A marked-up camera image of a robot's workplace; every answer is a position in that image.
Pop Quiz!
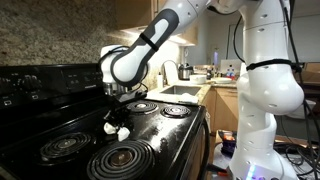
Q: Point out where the black cable bundle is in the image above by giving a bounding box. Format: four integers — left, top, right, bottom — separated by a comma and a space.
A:
273, 0, 320, 176

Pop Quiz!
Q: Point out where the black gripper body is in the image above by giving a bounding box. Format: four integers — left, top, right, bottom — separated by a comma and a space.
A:
104, 90, 147, 126

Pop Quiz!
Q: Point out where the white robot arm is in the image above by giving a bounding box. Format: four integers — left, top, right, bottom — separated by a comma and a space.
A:
100, 0, 304, 180

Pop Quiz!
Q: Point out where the steel kitchen sink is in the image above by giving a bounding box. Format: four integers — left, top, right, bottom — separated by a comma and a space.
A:
162, 85, 200, 96

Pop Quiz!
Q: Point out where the white laptop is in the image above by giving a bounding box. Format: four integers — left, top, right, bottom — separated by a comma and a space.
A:
220, 59, 242, 74

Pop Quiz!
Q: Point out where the black electric stove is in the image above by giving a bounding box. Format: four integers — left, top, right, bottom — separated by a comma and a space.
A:
0, 64, 209, 180

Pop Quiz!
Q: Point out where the wooden lower cabinet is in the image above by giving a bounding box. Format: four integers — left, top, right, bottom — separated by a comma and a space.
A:
202, 87, 238, 134

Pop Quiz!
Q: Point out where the white napkin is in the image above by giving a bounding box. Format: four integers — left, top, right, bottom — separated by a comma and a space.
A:
103, 122, 130, 142

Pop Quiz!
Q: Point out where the white bowl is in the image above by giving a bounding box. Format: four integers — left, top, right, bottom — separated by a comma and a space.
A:
189, 74, 206, 84

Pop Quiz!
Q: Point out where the white towel on counter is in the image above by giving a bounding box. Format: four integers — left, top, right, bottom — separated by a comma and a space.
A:
179, 93, 198, 104

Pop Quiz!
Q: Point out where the wooden upper cabinet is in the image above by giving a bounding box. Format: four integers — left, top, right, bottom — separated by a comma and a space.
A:
115, 0, 198, 46

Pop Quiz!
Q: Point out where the wooden cabinet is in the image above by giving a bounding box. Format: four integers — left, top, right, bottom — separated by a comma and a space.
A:
115, 0, 198, 46
202, 87, 238, 134

